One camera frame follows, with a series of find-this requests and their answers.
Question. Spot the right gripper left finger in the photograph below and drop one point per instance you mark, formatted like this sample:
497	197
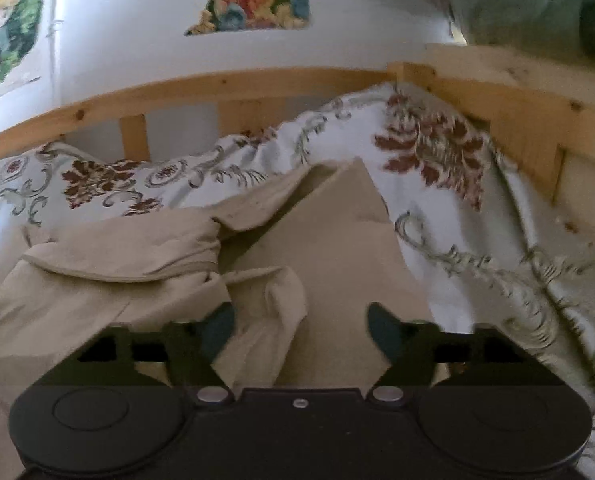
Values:
192	348

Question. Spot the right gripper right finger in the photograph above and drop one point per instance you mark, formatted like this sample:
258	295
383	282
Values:
409	348

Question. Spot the beige hooded Champion jacket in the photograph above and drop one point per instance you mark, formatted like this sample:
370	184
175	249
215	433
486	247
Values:
300	258

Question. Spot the floral patterned bed cover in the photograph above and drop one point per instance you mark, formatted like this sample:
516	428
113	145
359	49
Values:
385	195

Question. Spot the wooden bed frame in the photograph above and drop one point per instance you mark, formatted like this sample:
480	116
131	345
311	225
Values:
540	112

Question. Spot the white wall pipe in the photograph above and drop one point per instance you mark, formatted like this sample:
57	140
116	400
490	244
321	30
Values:
52	36

